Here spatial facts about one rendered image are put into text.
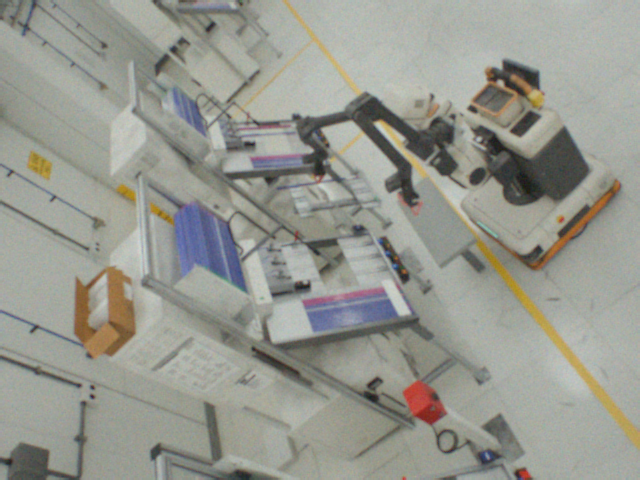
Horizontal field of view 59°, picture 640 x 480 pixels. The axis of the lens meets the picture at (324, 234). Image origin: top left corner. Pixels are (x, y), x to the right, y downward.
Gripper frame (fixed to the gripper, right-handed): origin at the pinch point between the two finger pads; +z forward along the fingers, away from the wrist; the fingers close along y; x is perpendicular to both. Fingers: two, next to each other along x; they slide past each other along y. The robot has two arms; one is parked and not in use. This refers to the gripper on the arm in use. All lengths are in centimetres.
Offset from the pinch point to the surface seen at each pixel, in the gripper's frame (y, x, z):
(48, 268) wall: -71, -174, 89
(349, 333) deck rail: 105, -16, 16
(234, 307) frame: 94, -66, -3
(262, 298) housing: 82, -51, 6
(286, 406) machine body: 89, -42, 83
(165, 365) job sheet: 105, -98, 13
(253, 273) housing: 64, -52, 6
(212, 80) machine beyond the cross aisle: -395, -13, 93
